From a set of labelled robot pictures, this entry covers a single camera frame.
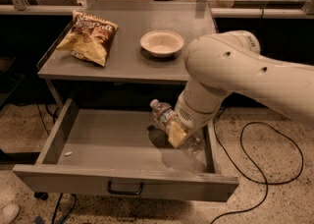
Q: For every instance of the black drawer handle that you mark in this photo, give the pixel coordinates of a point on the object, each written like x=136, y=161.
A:
x=124, y=189

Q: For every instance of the black caster wheel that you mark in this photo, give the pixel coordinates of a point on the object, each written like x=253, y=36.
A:
x=41, y=195

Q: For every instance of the open grey top drawer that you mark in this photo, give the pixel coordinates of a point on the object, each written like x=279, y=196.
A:
x=123, y=147

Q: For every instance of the white paper bowl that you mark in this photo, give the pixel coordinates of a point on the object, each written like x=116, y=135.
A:
x=162, y=43

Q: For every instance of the white horizontal rail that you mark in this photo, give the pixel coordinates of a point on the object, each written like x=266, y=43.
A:
x=112, y=9

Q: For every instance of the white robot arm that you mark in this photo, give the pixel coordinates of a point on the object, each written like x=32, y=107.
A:
x=224, y=63

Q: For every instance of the yellow brown chip bag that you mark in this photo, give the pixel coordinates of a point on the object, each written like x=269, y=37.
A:
x=89, y=39

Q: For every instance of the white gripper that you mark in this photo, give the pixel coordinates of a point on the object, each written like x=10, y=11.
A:
x=191, y=116

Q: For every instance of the grey metal cabinet table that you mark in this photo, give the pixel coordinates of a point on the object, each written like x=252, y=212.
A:
x=131, y=76

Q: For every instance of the clear plastic water bottle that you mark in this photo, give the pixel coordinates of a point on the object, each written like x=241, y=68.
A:
x=164, y=115

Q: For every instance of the white shoe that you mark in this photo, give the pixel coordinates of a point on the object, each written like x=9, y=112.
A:
x=9, y=213

